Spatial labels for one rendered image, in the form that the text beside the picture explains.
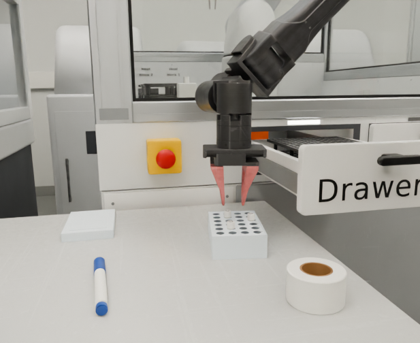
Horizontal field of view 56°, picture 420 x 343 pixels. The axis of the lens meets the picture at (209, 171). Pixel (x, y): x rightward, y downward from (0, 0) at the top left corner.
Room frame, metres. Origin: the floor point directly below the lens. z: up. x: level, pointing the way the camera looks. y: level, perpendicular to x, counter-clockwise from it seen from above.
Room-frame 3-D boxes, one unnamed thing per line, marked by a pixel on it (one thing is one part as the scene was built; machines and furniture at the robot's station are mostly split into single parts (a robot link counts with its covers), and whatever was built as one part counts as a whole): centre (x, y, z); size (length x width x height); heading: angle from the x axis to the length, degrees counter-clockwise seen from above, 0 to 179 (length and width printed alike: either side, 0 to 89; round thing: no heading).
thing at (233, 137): (0.65, -0.04, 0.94); 0.10 x 0.07 x 0.07; 91
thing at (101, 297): (0.47, 0.14, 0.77); 0.14 x 0.02 x 0.02; 16
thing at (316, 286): (0.44, -0.13, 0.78); 0.07 x 0.07 x 0.04
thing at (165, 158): (0.80, 0.09, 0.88); 0.04 x 0.03 x 0.04; 101
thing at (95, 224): (0.71, 0.22, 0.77); 0.13 x 0.09 x 0.02; 12
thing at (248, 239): (0.62, -0.04, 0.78); 0.12 x 0.08 x 0.04; 3
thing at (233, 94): (0.65, -0.04, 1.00); 0.07 x 0.06 x 0.07; 24
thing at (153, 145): (0.83, 0.10, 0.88); 0.07 x 0.05 x 0.07; 101
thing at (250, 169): (0.65, -0.04, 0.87); 0.07 x 0.07 x 0.09; 1
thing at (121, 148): (1.40, -0.17, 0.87); 1.02 x 0.95 x 0.14; 101
